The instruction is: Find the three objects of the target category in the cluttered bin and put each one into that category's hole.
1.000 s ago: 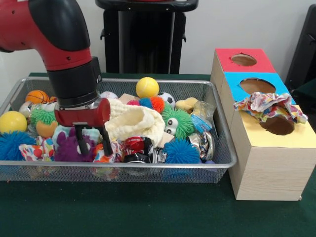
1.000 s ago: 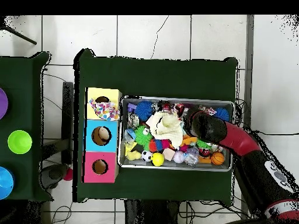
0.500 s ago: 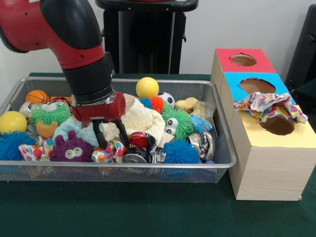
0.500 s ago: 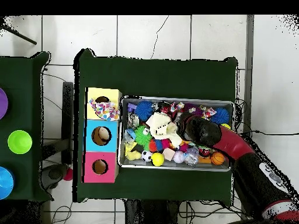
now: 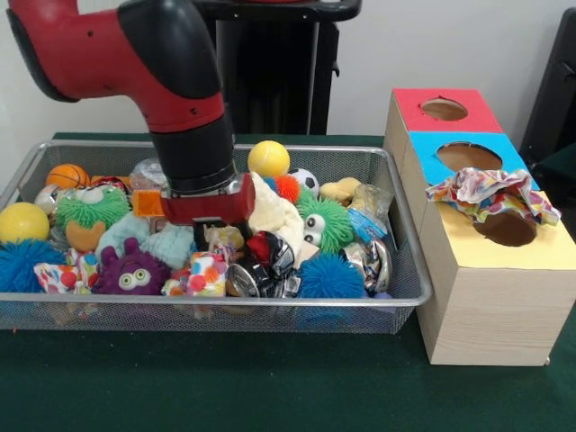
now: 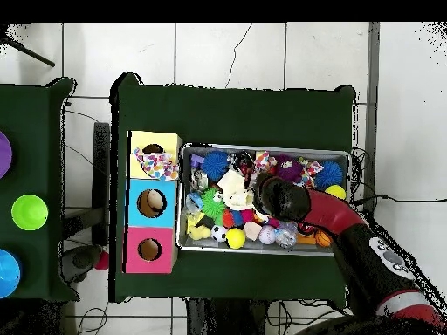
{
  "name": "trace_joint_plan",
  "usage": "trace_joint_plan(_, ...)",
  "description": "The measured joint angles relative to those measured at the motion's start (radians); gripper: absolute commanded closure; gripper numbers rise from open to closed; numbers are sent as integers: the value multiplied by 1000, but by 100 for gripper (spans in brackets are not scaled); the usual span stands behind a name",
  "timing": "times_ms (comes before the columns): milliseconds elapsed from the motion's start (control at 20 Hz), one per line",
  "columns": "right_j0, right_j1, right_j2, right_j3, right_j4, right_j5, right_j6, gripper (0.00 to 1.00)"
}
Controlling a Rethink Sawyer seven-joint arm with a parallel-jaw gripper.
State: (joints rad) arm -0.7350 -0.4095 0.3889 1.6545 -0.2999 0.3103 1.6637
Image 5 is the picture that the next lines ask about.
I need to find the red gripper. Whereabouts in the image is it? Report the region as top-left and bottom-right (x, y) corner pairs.
(159, 173), (257, 260)

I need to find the polka dot cloth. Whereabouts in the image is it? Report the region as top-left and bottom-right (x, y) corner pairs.
(425, 166), (563, 226)
(34, 249), (99, 294)
(160, 249), (229, 298)

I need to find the shallow silver mesh bin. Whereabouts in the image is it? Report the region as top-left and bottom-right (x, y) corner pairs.
(0, 139), (434, 334)

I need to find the wooden three-hole box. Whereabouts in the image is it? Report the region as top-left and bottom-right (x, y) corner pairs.
(383, 87), (576, 366)

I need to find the cream knitted cloth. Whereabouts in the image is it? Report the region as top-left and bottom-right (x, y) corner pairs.
(247, 171), (306, 262)

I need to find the purple spiky monster toy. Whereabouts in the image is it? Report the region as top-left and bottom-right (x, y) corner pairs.
(92, 237), (172, 297)

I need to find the yellow ball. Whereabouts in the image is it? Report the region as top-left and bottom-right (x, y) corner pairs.
(247, 139), (292, 179)
(0, 202), (51, 244)

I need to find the green spiky toy with eyes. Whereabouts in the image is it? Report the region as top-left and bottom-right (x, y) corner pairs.
(294, 188), (355, 256)
(54, 185), (132, 253)

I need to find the blue spiky ball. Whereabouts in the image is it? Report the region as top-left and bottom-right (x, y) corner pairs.
(0, 238), (68, 293)
(296, 252), (366, 299)

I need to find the dark green tablecloth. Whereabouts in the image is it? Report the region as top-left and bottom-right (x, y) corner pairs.
(0, 130), (576, 432)
(533, 143), (576, 185)

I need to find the orange toy basketball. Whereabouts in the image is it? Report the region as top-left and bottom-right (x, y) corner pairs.
(45, 163), (91, 190)

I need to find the black metal stand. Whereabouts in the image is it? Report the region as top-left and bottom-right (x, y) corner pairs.
(519, 6), (576, 157)

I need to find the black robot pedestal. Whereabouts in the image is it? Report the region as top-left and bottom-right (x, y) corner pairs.
(193, 0), (364, 135)

